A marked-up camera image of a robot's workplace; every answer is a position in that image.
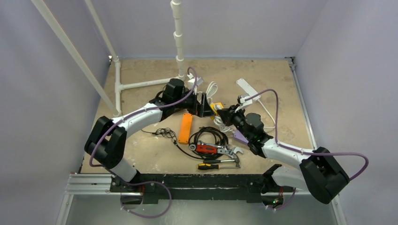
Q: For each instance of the red adjustable wrench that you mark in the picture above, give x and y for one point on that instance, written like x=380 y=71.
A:
x=208 y=148

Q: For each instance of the small claw hammer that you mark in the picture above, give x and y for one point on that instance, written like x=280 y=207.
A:
x=235 y=159

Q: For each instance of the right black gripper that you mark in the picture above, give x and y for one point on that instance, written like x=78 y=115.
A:
x=232 y=113

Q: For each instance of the white PVC pipe frame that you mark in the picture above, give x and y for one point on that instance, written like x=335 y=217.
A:
x=61 y=34

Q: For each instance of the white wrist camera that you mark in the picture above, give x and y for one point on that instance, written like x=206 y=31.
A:
x=194 y=82
x=243 y=102

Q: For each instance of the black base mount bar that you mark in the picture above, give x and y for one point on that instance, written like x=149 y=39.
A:
x=252 y=188

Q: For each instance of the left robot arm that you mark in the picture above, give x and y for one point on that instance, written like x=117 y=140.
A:
x=106 y=142

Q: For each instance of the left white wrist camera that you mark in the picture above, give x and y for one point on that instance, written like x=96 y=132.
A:
x=194 y=82

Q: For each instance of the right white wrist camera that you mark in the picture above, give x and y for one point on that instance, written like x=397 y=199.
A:
x=243 y=102

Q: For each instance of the yellow cube socket adapter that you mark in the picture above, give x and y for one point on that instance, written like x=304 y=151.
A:
x=215 y=107

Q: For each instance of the yellow black screwdriver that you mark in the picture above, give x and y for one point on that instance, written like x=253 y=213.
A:
x=204 y=167

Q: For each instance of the orange power strip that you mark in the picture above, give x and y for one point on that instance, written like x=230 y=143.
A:
x=185 y=129

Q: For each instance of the purple power strip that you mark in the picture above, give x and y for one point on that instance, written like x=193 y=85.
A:
x=240 y=138

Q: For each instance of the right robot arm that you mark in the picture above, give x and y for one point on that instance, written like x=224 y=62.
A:
x=316 y=171

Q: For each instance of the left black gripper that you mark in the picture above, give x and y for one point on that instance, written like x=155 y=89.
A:
x=205 y=110

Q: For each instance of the white power strip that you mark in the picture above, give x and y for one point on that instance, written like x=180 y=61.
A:
x=248 y=89

